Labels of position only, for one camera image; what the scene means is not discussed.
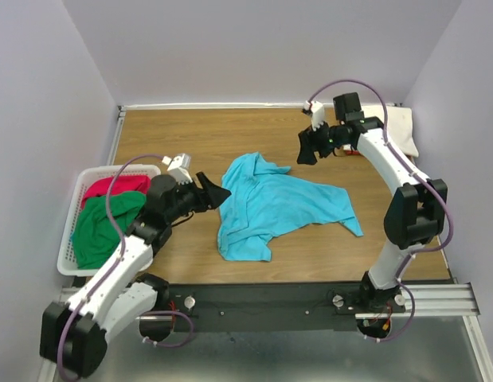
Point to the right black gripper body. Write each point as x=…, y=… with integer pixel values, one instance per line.
x=330, y=138

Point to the white plastic laundry basket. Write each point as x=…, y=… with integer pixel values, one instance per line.
x=66, y=263

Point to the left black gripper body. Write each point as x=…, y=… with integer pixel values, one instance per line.
x=189, y=198

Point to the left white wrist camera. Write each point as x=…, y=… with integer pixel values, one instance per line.
x=178, y=167

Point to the cyan polo t shirt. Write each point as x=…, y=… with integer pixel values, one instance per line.
x=267, y=202

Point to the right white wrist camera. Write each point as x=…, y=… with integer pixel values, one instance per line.
x=316, y=111

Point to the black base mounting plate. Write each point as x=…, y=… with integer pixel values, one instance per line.
x=266, y=307

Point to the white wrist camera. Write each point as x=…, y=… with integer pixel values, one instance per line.
x=316, y=111
x=178, y=167

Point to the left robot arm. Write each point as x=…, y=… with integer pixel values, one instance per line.
x=75, y=334

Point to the green t shirt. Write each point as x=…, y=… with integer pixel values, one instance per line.
x=94, y=238

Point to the folded white t shirt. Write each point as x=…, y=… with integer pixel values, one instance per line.
x=400, y=129

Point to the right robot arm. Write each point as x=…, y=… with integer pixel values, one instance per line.
x=416, y=212

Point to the red t shirt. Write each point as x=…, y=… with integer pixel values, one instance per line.
x=127, y=183

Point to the aluminium frame rail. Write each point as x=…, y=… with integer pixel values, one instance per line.
x=419, y=300

